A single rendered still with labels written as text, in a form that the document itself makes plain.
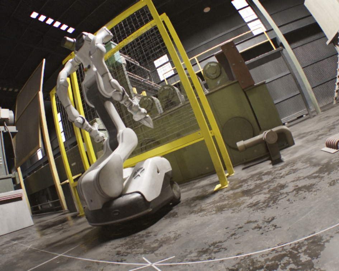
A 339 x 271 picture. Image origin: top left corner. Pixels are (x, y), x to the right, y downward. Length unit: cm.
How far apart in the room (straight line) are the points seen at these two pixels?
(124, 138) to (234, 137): 126
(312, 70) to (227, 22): 610
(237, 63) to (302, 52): 1068
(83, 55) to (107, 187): 104
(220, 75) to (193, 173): 123
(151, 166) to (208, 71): 154
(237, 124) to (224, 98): 34
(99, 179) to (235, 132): 154
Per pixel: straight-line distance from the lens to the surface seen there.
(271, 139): 149
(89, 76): 151
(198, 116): 136
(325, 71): 1280
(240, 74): 215
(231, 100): 220
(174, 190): 133
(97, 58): 127
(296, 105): 1167
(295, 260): 47
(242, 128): 212
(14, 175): 1352
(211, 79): 236
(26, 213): 323
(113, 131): 141
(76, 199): 267
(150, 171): 114
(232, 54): 224
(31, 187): 588
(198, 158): 227
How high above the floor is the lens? 30
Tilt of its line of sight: 8 degrees up
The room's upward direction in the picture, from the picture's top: 20 degrees counter-clockwise
